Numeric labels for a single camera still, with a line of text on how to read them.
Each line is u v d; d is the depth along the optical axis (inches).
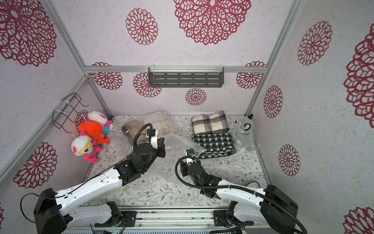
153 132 24.5
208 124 42.0
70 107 31.3
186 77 37.5
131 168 21.9
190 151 26.5
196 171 23.0
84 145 31.3
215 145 38.2
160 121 43.0
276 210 16.2
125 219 28.8
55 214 15.0
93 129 34.7
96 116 37.2
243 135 37.0
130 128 41.0
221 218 29.2
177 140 29.4
